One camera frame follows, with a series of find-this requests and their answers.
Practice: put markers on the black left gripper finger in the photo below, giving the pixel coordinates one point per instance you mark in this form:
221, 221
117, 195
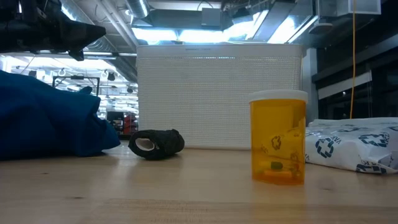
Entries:
87, 32
76, 55

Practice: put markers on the blue cloth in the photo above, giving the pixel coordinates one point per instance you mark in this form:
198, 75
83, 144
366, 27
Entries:
46, 118

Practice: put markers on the orange pill bottle white cap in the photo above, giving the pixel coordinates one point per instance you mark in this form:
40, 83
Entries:
276, 124

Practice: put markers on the white plastic bag blue print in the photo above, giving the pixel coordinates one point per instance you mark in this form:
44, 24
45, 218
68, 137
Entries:
351, 143

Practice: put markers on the white perforated plastic basket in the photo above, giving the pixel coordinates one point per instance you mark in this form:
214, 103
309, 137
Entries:
202, 99

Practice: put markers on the red shelf rack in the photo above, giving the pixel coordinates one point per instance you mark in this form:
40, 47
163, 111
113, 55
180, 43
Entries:
130, 123

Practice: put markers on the grey ceiling box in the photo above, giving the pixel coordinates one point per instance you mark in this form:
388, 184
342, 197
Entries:
211, 17

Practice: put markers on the silver ceiling duct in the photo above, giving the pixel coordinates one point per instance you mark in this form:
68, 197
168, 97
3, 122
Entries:
138, 7

